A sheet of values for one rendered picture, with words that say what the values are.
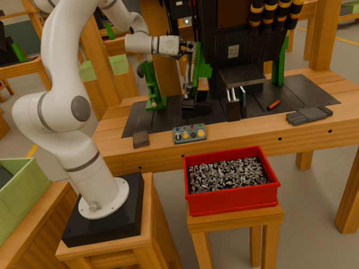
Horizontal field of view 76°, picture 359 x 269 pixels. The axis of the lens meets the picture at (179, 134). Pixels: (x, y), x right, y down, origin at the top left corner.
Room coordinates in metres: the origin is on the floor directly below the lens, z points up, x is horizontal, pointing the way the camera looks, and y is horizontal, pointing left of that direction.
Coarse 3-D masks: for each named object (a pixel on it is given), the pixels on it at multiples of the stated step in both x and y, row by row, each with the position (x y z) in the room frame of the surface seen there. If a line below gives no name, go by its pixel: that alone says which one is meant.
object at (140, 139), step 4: (140, 132) 0.98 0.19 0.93; (144, 132) 0.97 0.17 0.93; (136, 136) 0.95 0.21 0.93; (140, 136) 0.95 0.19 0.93; (144, 136) 0.94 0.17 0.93; (148, 136) 0.96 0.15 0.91; (136, 140) 0.92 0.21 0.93; (140, 140) 0.91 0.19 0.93; (144, 140) 0.90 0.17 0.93; (148, 140) 0.91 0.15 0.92; (136, 144) 0.90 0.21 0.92; (140, 144) 0.90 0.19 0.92; (144, 144) 0.90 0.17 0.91; (148, 144) 0.90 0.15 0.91
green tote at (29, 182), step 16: (0, 160) 0.96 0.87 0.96; (16, 160) 0.93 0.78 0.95; (32, 160) 0.89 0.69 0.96; (16, 176) 0.80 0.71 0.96; (32, 176) 0.85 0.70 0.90; (0, 192) 0.71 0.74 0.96; (16, 192) 0.76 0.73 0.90; (32, 192) 0.81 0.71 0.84; (0, 208) 0.68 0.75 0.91; (16, 208) 0.72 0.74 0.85; (0, 224) 0.64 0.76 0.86; (16, 224) 0.68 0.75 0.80; (0, 240) 0.60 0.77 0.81
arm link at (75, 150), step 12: (24, 96) 0.65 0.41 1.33; (36, 96) 0.62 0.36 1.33; (12, 108) 0.63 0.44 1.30; (24, 108) 0.60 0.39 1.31; (36, 108) 0.58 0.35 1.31; (24, 120) 0.59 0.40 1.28; (36, 120) 0.57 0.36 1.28; (24, 132) 0.60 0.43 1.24; (36, 132) 0.59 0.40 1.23; (48, 132) 0.59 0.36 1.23; (60, 132) 0.64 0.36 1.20; (72, 132) 0.65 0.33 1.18; (36, 144) 0.59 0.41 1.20; (48, 144) 0.59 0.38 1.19; (60, 144) 0.60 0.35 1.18; (72, 144) 0.60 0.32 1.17; (84, 144) 0.60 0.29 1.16; (60, 156) 0.57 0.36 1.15; (72, 156) 0.57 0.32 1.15; (84, 156) 0.58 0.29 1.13; (96, 156) 0.60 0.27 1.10; (72, 168) 0.56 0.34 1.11
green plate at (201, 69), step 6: (198, 42) 1.09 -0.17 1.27; (198, 48) 1.06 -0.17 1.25; (198, 54) 1.06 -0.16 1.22; (198, 60) 1.06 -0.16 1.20; (204, 60) 1.07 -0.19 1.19; (198, 66) 1.06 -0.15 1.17; (204, 66) 1.07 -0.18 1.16; (198, 72) 1.08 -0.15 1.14; (204, 72) 1.07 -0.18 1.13; (210, 72) 1.07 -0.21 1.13; (192, 78) 1.16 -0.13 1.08
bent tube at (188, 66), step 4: (188, 44) 1.18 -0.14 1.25; (192, 44) 1.18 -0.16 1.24; (188, 48) 1.17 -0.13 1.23; (192, 48) 1.17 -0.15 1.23; (188, 56) 1.22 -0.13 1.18; (188, 60) 1.24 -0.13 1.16; (188, 64) 1.24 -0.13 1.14; (188, 68) 1.23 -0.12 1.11; (188, 72) 1.22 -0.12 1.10; (188, 76) 1.20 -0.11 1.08; (188, 80) 1.18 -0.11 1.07; (184, 88) 1.16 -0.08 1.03; (184, 92) 1.14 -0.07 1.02; (184, 96) 1.12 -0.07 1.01; (188, 96) 1.12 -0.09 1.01
